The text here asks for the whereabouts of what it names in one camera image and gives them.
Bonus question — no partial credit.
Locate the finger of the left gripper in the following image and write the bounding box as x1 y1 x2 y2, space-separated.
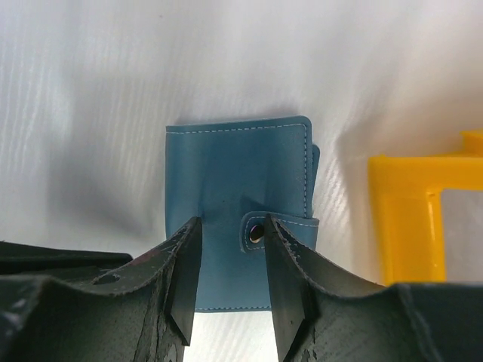
1 241 133 278

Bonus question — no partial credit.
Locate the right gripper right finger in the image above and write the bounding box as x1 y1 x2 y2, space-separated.
264 216 482 361

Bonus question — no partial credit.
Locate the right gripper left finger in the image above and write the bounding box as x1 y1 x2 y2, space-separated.
1 217 202 361

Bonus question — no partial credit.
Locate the orange plastic card stand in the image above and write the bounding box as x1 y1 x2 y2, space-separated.
368 130 482 285

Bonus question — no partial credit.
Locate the blue leather card holder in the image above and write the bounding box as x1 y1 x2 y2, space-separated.
165 115 320 312

